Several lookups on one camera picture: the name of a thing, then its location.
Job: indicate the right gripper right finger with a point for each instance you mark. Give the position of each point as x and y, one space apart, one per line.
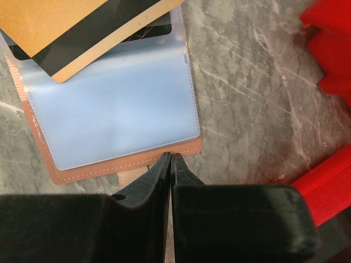
239 223

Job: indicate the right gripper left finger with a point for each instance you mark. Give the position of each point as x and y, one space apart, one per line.
128 226

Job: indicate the brown leather card holder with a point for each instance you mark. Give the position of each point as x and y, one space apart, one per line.
121 112

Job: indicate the red bin pair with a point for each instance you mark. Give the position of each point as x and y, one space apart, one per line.
326 188
331 45

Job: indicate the gold magnetic stripe card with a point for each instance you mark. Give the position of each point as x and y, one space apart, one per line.
63 37

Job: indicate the red bin front pair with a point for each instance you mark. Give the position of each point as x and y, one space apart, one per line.
331 45

